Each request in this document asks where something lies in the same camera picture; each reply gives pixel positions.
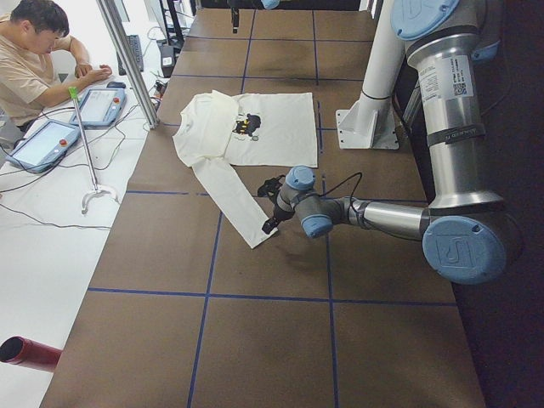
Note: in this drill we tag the black keyboard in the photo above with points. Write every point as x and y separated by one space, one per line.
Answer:
135 46

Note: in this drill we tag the aluminium frame post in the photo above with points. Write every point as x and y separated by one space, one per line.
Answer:
118 37

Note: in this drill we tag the black box with white label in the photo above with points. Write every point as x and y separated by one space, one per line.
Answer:
168 60

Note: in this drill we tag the white pillar with base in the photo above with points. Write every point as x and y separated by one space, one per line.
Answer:
370 123

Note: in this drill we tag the seated man in beige shirt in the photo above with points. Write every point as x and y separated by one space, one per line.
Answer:
29 84

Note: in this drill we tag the far blue teach pendant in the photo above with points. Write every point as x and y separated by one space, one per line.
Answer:
101 107

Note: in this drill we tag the metal reacher grabber tool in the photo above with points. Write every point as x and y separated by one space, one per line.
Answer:
97 188

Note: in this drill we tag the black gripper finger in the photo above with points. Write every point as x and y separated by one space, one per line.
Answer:
270 224
234 25

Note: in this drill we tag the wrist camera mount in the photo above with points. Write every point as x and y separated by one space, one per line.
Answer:
271 187

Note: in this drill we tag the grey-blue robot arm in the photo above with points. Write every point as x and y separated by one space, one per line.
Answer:
466 233
256 4

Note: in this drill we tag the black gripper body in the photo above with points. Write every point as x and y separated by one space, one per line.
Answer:
280 212
233 15

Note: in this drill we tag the cream long-sleeve printed shirt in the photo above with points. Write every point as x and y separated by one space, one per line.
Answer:
219 132

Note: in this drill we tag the blue teach pendant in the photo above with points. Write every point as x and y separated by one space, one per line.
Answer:
45 147
101 107

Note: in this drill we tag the near blue teach pendant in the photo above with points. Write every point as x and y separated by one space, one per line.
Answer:
45 147

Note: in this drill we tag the red cylinder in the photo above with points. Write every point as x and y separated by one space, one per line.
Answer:
20 351

